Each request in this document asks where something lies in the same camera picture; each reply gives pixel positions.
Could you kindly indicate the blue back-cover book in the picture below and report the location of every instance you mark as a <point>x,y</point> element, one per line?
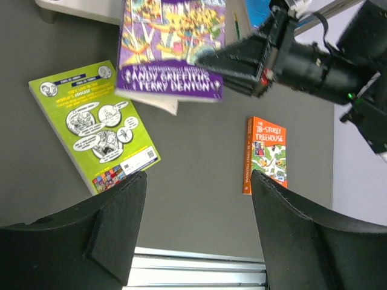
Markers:
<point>257,11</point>

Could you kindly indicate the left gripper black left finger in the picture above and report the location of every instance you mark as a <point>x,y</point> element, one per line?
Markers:
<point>87,246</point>

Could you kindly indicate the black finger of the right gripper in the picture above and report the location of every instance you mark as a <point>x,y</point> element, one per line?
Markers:
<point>237,63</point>

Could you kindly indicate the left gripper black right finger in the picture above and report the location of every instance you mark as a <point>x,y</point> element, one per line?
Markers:
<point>308,246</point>

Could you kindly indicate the orange 78-storey treehouse book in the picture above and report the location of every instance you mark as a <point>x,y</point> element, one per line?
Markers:
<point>265,150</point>

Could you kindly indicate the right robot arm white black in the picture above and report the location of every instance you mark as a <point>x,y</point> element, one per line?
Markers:
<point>352,72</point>

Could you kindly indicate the purple 52-storey treehouse book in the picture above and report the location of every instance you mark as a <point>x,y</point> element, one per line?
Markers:
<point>160,41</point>

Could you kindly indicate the aluminium mounting rail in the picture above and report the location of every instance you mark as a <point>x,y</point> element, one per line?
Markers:
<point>169,269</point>

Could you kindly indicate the white two-tier shelf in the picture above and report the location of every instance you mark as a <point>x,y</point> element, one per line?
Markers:
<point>107,11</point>

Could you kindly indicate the green 104-storey treehouse book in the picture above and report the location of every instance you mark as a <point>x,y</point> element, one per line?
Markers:
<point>237,20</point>

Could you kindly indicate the lime green book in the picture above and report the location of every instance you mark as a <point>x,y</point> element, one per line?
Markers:
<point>102,132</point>

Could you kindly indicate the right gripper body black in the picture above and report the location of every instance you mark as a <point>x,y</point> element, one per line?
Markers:
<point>278,33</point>

